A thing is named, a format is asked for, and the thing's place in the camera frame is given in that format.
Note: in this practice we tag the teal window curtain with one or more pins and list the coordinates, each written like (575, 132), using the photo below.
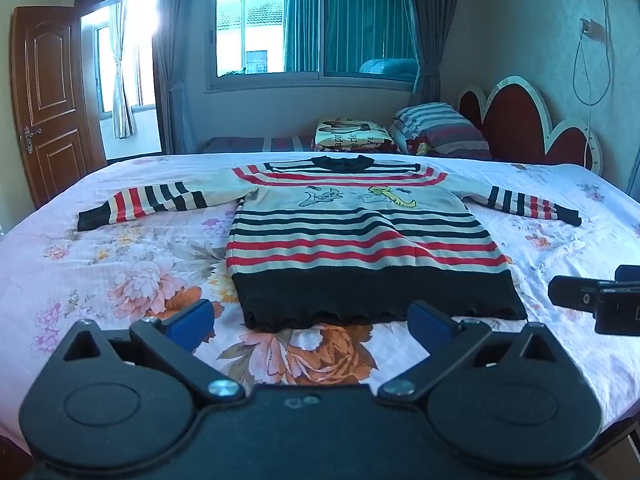
(350, 20)

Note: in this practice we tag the colourful patterned cloth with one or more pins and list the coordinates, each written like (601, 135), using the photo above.
(423, 149)

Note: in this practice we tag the white sheer curtain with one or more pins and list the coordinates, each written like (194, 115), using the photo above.
(121, 70)

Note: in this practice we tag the sliding glass window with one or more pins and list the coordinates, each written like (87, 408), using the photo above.
(260, 30)

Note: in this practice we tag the striped pillow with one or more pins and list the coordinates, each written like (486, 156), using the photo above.
(440, 127)

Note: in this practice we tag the pink floral bed sheet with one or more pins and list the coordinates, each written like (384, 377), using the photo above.
(125, 260)

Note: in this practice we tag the grey curtain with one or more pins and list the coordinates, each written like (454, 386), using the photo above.
(175, 50)
(432, 25)

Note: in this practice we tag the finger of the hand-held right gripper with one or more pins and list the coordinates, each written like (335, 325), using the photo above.
(570, 292)

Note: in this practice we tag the red heart-shaped headboard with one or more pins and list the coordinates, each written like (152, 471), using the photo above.
(515, 125)

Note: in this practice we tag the teal bundled blanket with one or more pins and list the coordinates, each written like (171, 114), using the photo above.
(390, 69)

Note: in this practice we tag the brown wooden door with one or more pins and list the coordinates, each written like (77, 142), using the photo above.
(50, 100)

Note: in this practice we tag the purple striped bed sheet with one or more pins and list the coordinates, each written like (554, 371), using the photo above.
(250, 144)

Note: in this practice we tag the folded printed blanket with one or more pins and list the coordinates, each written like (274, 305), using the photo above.
(350, 135)

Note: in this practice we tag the wall socket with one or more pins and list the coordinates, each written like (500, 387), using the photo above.
(592, 29)

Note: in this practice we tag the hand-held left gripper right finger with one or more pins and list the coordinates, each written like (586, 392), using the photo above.
(430, 327)

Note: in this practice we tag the striped knit sweater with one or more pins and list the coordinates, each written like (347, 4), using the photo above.
(360, 240)

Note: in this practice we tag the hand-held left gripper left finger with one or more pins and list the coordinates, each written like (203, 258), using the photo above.
(190, 325)

